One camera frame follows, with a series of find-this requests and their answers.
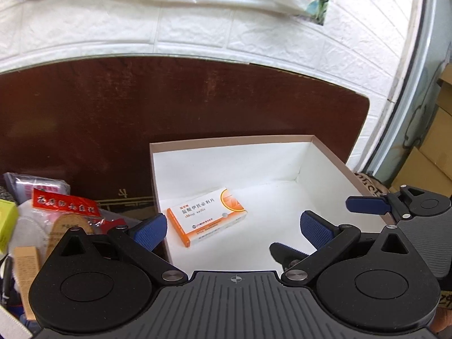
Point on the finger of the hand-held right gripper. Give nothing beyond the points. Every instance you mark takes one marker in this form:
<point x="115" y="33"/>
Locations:
<point x="365" y="204"/>
<point x="282" y="250"/>

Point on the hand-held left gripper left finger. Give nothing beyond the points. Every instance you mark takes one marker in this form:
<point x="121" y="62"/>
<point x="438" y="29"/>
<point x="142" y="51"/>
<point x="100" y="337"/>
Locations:
<point x="152" y="231"/>

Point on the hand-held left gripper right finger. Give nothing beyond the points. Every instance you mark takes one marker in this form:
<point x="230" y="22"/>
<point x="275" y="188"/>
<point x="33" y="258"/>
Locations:
<point x="315" y="231"/>

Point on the orange and white medicine box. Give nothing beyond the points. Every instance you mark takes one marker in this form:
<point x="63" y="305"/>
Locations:
<point x="208" y="215"/>

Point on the white cardboard box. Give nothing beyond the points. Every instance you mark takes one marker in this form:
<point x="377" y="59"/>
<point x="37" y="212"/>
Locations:
<point x="247" y="169"/>

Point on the brown wooden desktop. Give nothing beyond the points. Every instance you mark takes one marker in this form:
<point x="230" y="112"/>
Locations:
<point x="88" y="123"/>

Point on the brown printed bag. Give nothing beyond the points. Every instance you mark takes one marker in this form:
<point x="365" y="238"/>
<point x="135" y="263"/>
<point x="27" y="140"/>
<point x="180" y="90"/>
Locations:
<point x="370" y="183"/>

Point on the brown cardboard box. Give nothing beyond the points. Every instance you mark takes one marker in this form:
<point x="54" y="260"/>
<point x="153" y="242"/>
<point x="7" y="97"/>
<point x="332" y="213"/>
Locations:
<point x="438" y="130"/>
<point x="420" y="173"/>

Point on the clear packet with red label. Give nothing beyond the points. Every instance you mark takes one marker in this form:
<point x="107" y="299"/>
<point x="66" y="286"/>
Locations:
<point x="63" y="206"/>

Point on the grey and pink plastic packet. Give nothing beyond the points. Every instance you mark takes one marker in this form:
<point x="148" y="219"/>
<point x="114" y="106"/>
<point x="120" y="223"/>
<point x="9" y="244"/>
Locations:
<point x="33" y="185"/>

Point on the tan small box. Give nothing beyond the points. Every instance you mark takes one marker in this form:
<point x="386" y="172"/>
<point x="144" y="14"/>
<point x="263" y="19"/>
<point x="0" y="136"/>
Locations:
<point x="26" y="272"/>

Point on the yellow-green small box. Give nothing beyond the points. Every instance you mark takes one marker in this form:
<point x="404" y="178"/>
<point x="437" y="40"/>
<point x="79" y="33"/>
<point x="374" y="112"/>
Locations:
<point x="6" y="224"/>

